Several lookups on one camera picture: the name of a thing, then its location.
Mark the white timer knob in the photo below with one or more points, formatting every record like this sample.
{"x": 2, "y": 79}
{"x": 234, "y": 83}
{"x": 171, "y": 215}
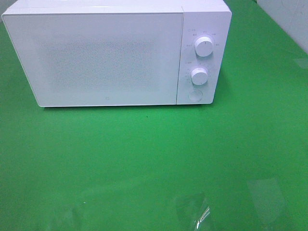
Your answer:
{"x": 199, "y": 76}

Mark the white microwave door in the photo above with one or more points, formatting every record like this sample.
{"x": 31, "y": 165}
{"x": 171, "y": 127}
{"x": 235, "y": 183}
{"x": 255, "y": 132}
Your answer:
{"x": 99, "y": 59}

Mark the upper white power knob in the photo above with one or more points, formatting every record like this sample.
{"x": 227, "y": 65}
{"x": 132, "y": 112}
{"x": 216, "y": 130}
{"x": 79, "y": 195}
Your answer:
{"x": 204, "y": 46}

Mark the white microwave oven body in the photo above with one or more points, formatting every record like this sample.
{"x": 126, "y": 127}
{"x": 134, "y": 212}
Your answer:
{"x": 210, "y": 18}

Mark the clear plastic film piece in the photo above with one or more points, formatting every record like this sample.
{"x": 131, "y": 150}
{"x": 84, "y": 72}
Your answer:
{"x": 193, "y": 212}

